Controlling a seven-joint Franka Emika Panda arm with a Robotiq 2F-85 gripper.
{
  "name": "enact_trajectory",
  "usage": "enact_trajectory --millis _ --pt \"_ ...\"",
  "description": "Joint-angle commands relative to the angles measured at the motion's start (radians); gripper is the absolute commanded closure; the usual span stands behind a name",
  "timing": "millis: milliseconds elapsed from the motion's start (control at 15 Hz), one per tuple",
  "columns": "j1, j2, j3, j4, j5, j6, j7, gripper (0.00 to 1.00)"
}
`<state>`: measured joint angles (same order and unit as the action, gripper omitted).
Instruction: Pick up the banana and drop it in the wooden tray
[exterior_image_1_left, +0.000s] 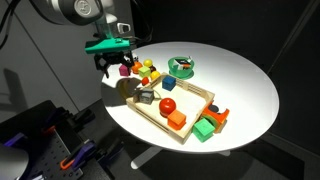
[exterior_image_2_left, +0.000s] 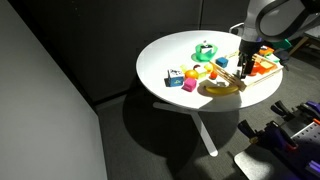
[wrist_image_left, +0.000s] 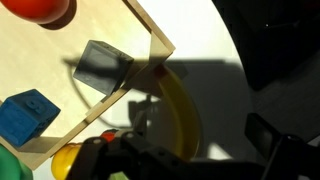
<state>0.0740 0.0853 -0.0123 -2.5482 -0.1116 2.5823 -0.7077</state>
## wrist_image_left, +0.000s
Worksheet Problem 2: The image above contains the wooden tray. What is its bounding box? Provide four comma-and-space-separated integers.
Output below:
0, 0, 177, 172

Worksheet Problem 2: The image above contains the lime green cube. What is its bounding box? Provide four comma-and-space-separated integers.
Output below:
108, 171, 126, 180

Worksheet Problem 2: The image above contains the yellow toy fruit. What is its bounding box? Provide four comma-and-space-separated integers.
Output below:
50, 142, 84, 180

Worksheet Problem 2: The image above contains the yellow banana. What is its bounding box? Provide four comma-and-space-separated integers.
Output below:
154, 64, 202, 162

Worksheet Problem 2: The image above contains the small red toy fruit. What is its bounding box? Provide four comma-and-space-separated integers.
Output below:
99, 130, 118, 143

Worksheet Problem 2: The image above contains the blue cube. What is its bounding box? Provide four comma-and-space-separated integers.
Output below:
0, 88, 62, 148

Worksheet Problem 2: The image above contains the red ball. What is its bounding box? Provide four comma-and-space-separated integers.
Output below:
0, 0, 71, 25

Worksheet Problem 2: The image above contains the gray cube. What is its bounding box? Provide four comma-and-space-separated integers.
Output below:
72, 39, 135, 97

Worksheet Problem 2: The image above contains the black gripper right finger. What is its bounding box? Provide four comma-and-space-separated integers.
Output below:
244, 112, 320, 180

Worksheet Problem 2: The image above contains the green bowl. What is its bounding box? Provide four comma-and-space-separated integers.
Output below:
0, 144, 34, 180

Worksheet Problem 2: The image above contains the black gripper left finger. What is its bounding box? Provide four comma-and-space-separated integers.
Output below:
65, 130, 188, 180

